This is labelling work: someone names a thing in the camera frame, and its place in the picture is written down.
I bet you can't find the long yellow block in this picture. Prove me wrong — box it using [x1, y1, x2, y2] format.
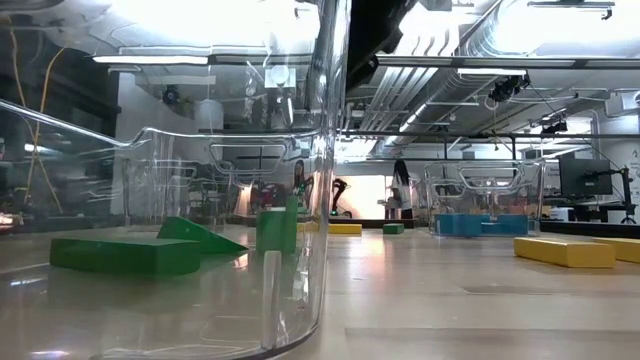
[592, 236, 640, 265]
[298, 221, 363, 236]

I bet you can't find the green cylinder block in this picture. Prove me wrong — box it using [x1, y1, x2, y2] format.
[255, 196, 300, 255]

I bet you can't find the long green block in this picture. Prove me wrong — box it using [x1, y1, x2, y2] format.
[48, 236, 202, 277]

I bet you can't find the clear plastic bin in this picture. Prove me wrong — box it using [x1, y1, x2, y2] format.
[423, 159, 547, 238]
[121, 158, 236, 227]
[0, 0, 351, 360]

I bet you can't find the yellow rectangular block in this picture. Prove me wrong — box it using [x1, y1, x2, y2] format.
[513, 236, 617, 269]

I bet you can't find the long grey ceiling light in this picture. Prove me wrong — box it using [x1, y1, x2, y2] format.
[377, 54, 640, 70]

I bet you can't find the bright ceiling light strip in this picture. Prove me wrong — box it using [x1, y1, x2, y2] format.
[92, 53, 210, 66]

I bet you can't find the black computer monitor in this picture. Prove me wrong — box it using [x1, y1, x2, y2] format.
[558, 158, 615, 198]

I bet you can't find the black aluminium table frame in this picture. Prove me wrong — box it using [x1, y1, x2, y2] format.
[299, 217, 640, 239]

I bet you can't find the silver ventilation duct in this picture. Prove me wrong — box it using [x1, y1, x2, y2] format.
[357, 67, 501, 159]

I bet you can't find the black overhead pipe rail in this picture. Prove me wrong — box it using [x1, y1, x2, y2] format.
[344, 130, 640, 140]

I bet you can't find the black ceiling camera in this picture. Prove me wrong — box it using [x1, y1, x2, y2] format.
[488, 74, 532, 104]

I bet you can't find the black rail-mounted device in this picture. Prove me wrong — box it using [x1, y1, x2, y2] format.
[541, 119, 570, 135]

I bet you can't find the yellow cable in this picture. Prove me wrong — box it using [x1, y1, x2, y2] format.
[8, 29, 67, 214]

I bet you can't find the ceiling light bracket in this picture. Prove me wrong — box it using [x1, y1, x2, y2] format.
[527, 0, 616, 21]

